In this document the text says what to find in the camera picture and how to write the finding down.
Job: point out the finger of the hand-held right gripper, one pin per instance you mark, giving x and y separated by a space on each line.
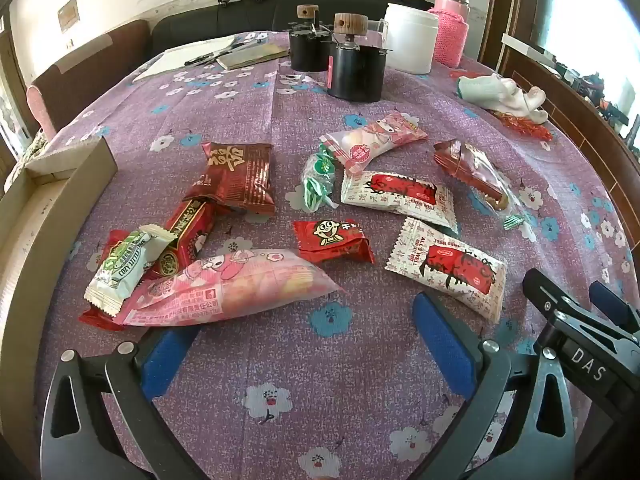
607 302
575 360

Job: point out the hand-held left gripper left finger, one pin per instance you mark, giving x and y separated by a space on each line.
165 357

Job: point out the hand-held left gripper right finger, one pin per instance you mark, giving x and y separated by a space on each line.
445 345

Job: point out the white packet with red print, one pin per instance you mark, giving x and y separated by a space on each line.
450 267
400 195

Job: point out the white and green snack packet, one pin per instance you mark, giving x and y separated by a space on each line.
120 270

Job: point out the large pink cartoon snack packet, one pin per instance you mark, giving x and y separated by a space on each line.
240 285

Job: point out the long red packet round emblem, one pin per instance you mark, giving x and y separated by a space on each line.
187 235

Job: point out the clear green-edged snack packet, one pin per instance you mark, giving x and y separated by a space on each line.
512 221

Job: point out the long red gold-label snack packet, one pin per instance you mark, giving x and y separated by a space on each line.
114 241

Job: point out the small red cartoon-face packet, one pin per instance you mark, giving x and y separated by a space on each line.
330 242

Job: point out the shallow cardboard box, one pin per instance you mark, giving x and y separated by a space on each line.
50 240

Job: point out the dark red gold-print snack packet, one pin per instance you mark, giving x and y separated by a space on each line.
235 175

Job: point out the green and white candy packet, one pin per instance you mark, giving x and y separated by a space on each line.
317 180

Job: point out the pink packet with red label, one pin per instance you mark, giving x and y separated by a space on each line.
370 145

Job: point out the red tassel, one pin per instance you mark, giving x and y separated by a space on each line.
525 126

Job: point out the white and green cloth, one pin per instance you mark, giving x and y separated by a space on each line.
495 92

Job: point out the leopard print blanket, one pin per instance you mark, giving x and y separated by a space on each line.
30 147

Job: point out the black canister with wooden knob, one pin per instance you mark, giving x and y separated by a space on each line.
355 72
307 55

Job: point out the white paper sheet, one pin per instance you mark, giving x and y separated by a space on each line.
170 62

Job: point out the brown armchair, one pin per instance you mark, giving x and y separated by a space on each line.
100 65

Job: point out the black pen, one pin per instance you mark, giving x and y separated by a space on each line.
242 46
205 58

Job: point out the white plastic jar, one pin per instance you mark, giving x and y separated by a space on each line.
410 40

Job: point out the tan notebook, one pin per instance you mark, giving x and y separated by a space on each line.
250 56

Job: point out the pink thermos bottle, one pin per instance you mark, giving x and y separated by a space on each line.
450 30

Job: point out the clear plastic box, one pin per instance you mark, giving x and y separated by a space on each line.
376 27

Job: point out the black sofa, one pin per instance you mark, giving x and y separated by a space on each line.
200 20

